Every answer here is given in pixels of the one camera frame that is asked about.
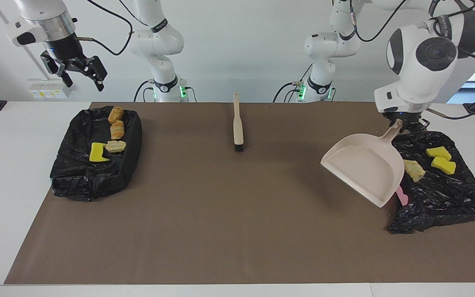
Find brown round bread piece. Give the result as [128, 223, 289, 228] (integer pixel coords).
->
[108, 106, 125, 124]

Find green and yellow sponge piece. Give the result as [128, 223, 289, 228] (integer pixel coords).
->
[426, 146, 452, 161]

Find beige layered trash chunk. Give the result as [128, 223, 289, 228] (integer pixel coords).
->
[404, 160, 426, 183]

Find orange striped trash piece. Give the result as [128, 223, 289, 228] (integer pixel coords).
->
[110, 120, 125, 140]

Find beige plastic dustpan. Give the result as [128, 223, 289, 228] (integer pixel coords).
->
[320, 119, 405, 208]

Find beige crumbly trash chunk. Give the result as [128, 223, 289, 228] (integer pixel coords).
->
[105, 140, 127, 153]

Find notched yellow sponge piece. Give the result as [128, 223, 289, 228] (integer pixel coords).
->
[89, 142, 111, 163]

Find beige hand brush black bristles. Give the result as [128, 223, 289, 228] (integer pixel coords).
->
[233, 92, 245, 152]

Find pink plastic bin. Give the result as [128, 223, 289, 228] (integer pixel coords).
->
[395, 186, 409, 207]

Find black trash bag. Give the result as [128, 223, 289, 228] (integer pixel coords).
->
[387, 130, 475, 234]

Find black bag lined bin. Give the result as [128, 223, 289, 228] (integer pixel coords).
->
[50, 106, 143, 202]

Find brown table mat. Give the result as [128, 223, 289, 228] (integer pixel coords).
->
[4, 102, 475, 285]

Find white wall socket box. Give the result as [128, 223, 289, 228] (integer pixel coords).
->
[28, 78, 72, 99]

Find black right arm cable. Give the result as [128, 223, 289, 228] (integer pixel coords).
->
[75, 0, 134, 56]

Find black right base cable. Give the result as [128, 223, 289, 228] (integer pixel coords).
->
[134, 80, 155, 102]

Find black base cable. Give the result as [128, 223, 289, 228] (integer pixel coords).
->
[273, 64, 313, 103]
[134, 80, 155, 102]

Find white wall cable conduit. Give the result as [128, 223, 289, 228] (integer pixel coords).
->
[0, 0, 50, 80]

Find black left base cable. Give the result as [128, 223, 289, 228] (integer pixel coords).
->
[273, 64, 313, 103]

